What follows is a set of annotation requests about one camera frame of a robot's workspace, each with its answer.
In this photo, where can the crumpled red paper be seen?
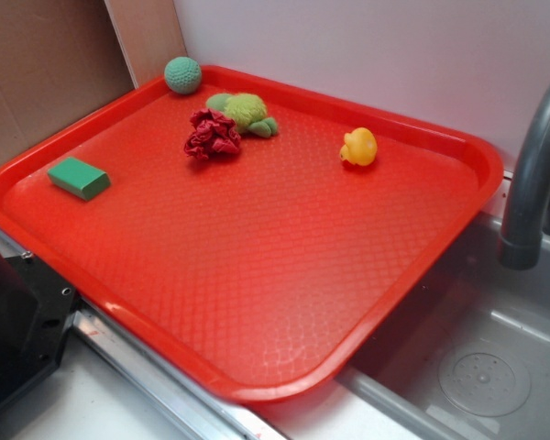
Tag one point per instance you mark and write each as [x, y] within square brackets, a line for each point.
[213, 133]

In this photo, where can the red plastic tray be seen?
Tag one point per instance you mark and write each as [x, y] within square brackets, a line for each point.
[258, 274]

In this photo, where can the green plush turtle toy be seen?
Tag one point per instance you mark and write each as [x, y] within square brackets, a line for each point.
[249, 112]

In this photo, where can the yellow rubber duck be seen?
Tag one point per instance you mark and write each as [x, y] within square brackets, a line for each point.
[360, 147]

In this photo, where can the green knitted ball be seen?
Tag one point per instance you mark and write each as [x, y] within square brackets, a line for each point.
[183, 75]

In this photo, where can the green rectangular block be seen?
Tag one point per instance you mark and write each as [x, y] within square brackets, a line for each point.
[79, 178]

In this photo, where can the light wooden board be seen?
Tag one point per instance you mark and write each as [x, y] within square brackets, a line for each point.
[149, 35]

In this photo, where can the grey plastic sink basin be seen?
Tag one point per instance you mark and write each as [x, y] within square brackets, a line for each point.
[466, 354]

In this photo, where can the grey plastic faucet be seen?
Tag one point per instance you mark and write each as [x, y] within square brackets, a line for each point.
[526, 216]

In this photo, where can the brown cardboard panel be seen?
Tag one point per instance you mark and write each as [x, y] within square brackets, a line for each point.
[59, 62]

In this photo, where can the aluminium rail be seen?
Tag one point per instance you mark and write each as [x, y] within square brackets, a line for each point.
[109, 386]

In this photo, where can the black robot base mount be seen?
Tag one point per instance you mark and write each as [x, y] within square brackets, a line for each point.
[36, 308]

